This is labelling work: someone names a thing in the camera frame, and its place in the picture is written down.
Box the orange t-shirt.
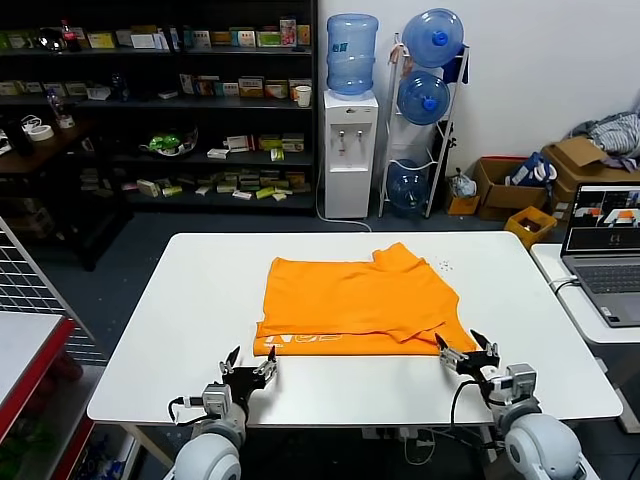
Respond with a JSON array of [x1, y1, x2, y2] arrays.
[[253, 242, 479, 357]]

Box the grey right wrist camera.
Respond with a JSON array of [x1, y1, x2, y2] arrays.
[[504, 364, 539, 401]]

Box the small cardboard box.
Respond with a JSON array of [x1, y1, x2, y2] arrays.
[[444, 192, 481, 217]]

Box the black right camera cable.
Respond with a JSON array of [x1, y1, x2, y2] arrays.
[[449, 379, 504, 446]]

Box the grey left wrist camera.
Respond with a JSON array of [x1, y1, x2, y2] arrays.
[[201, 383, 232, 417]]

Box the red cart with white top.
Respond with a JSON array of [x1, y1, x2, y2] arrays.
[[0, 310, 96, 480]]

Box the white side table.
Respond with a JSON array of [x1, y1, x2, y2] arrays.
[[528, 243, 640, 434]]

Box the large flapped cardboard box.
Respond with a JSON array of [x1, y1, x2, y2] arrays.
[[542, 137, 640, 221]]

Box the brown wooden table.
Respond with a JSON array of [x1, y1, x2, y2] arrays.
[[0, 119, 96, 271]]

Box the grey open laptop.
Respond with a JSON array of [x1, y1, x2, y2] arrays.
[[560, 182, 640, 329]]

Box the crumpled clear plastic bag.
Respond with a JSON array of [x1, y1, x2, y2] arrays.
[[447, 168, 479, 199]]

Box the clear plastic bottle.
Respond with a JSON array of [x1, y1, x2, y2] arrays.
[[46, 89, 69, 124]]

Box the white metal jug rack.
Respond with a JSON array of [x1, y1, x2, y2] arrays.
[[378, 32, 471, 220]]

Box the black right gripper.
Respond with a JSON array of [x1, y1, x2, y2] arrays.
[[433, 328, 502, 387]]

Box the white wire grid panel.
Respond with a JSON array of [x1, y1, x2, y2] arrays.
[[0, 215, 96, 346]]

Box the dark blue hanging cloth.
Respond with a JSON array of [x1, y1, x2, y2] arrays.
[[442, 45, 471, 86]]

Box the black cylindrical container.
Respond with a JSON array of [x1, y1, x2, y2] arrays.
[[2, 119, 36, 156]]

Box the open cardboard box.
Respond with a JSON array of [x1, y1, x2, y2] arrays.
[[472, 157, 549, 222]]

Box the yellow plastic bin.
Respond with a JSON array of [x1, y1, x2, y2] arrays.
[[503, 206, 558, 251]]

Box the beige hanging strap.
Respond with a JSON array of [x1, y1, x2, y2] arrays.
[[388, 43, 415, 76]]

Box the labelled blue water jug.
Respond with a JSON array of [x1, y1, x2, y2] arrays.
[[326, 13, 380, 99]]

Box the glass bowl with green items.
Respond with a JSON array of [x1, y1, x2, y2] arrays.
[[138, 127, 200, 159]]

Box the white dispenser power cord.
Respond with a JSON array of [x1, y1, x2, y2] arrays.
[[315, 164, 374, 234]]

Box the black camera cable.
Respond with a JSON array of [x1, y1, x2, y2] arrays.
[[168, 395, 207, 427], [449, 379, 504, 446]]

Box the white water dispenser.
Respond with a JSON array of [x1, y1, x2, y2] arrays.
[[322, 89, 380, 220]]

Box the white power strip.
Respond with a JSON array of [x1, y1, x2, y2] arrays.
[[362, 428, 436, 442]]

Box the cola bottle with red cap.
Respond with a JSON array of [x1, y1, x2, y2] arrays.
[[59, 19, 82, 54]]

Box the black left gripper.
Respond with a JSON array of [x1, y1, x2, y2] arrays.
[[219, 345, 280, 404]]

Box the black slim stand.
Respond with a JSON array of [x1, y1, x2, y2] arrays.
[[432, 122, 459, 211]]

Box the black left camera cable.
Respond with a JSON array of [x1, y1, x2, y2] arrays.
[[168, 395, 207, 427]]

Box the shiny round bowl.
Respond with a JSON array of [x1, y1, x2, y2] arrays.
[[37, 27, 69, 54]]

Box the pile of grey clothes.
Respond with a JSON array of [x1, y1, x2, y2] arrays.
[[569, 113, 640, 171]]

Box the blue bag with white handles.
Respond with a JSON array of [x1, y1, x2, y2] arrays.
[[505, 152, 559, 189]]

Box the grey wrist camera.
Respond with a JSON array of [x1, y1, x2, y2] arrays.
[[201, 383, 232, 417], [504, 364, 539, 401]]

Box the black shelving unit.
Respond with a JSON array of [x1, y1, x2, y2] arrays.
[[0, 0, 320, 217]]

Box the white work table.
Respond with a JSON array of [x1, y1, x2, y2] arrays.
[[87, 230, 625, 480]]

